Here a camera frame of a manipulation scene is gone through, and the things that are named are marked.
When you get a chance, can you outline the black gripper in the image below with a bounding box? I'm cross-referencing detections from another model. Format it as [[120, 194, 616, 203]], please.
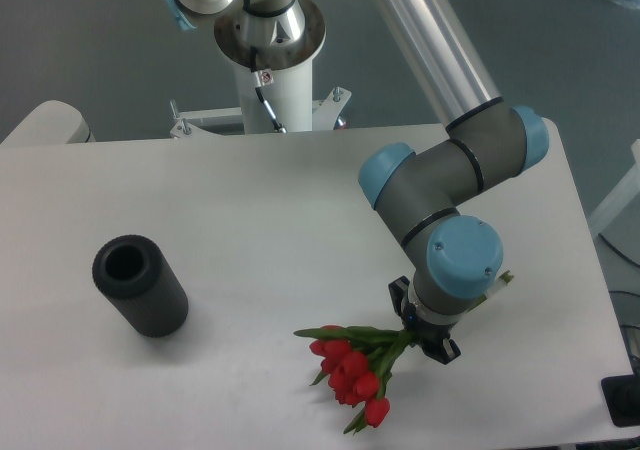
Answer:
[[388, 276, 461, 365]]

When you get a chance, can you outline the red tulip bouquet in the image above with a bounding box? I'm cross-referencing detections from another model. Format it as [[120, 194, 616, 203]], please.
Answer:
[[292, 269, 515, 435]]

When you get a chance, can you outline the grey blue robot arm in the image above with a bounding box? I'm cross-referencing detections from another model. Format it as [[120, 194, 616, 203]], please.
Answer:
[[165, 0, 549, 364]]

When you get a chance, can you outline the black ribbed cylindrical vase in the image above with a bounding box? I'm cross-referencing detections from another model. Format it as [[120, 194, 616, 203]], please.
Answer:
[[92, 235, 189, 338]]

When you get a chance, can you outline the black box at edge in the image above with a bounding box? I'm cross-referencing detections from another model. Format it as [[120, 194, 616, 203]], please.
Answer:
[[601, 374, 639, 428]]

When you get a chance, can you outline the white furniture at right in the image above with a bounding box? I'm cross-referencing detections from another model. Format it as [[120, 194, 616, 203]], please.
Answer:
[[587, 140, 639, 240]]

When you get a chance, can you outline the white rounded side table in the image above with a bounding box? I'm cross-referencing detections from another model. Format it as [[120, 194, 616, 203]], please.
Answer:
[[1, 100, 96, 148]]

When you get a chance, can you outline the black cable on pedestal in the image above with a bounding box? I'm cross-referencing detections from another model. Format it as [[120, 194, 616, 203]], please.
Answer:
[[248, 44, 288, 134]]

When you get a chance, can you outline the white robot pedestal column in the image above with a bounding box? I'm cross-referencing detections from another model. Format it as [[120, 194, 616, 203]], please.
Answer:
[[214, 0, 326, 129]]

